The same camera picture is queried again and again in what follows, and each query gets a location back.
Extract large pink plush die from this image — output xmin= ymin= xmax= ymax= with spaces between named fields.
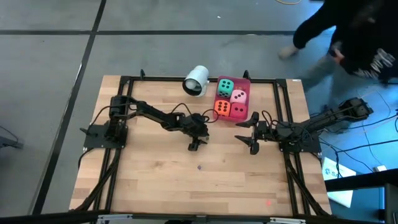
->
xmin=229 ymin=89 xmax=248 ymax=105

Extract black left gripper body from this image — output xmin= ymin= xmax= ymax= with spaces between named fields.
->
xmin=182 ymin=113 xmax=210 ymax=152

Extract white cylinder cup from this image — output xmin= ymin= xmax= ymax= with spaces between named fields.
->
xmin=182 ymin=65 xmax=210 ymax=98

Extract black floor cable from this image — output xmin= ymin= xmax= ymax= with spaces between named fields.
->
xmin=320 ymin=113 xmax=398 ymax=166
xmin=318 ymin=139 xmax=398 ymax=154

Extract grey metal foot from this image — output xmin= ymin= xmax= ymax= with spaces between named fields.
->
xmin=0 ymin=126 xmax=24 ymax=149

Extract person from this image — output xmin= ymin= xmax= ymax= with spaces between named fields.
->
xmin=277 ymin=0 xmax=398 ymax=91

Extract black side table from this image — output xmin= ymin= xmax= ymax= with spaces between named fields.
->
xmin=325 ymin=167 xmax=398 ymax=224

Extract pink translucent plastic bin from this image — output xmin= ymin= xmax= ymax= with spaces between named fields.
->
xmin=213 ymin=75 xmax=251 ymax=123

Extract white cardboard box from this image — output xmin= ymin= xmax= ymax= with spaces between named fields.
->
xmin=322 ymin=157 xmax=358 ymax=208

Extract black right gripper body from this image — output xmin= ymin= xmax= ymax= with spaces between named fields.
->
xmin=249 ymin=111 xmax=282 ymax=156

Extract black crossbeam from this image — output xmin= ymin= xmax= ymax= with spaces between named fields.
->
xmin=0 ymin=208 xmax=398 ymax=224

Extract large red plush die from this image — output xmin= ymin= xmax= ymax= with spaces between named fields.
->
xmin=229 ymin=103 xmax=249 ymax=121

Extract silver metal bracket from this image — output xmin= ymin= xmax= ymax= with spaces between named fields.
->
xmin=98 ymin=213 xmax=134 ymax=224
xmin=269 ymin=217 xmax=307 ymax=224

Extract large green plush die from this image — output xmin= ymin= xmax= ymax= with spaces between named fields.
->
xmin=216 ymin=78 xmax=234 ymax=98

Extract large orange plush die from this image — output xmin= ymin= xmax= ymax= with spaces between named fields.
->
xmin=213 ymin=99 xmax=231 ymax=118

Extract black aluminium table frame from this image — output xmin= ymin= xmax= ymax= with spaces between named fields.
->
xmin=74 ymin=68 xmax=332 ymax=218

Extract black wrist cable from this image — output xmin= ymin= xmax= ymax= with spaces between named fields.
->
xmin=261 ymin=110 xmax=276 ymax=126
xmin=170 ymin=102 xmax=220 ymax=124

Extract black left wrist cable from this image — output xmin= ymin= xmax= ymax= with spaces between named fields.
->
xmin=170 ymin=102 xmax=220 ymax=124

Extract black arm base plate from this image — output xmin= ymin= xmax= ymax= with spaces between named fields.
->
xmin=277 ymin=136 xmax=322 ymax=154
xmin=80 ymin=124 xmax=127 ymax=149

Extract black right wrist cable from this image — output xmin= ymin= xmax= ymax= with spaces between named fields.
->
xmin=261 ymin=110 xmax=276 ymax=126

